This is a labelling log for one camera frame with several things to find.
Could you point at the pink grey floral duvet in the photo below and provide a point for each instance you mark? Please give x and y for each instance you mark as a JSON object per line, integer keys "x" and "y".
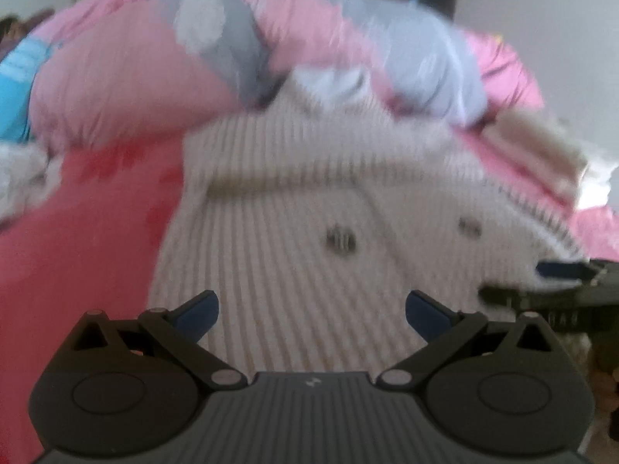
{"x": 120, "y": 69}

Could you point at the beige white houndstooth coat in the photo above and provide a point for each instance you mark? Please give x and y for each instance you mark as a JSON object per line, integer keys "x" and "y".
{"x": 312, "y": 224}

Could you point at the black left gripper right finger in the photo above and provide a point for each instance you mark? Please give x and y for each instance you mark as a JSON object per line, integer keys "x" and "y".
{"x": 446, "y": 333}

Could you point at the red pink bed sheet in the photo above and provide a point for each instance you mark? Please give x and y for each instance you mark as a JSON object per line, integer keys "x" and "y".
{"x": 94, "y": 244}

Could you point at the folded cream blanket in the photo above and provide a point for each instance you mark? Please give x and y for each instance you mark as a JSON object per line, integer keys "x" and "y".
{"x": 575, "y": 171}

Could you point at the black coat button upper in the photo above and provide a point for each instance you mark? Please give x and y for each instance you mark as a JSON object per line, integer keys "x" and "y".
{"x": 341, "y": 240}

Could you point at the white crumpled clothes pile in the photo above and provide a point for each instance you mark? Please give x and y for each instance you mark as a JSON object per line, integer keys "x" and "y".
{"x": 29, "y": 176}

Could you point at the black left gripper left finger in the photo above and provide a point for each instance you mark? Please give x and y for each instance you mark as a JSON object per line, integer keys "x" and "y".
{"x": 178, "y": 332}

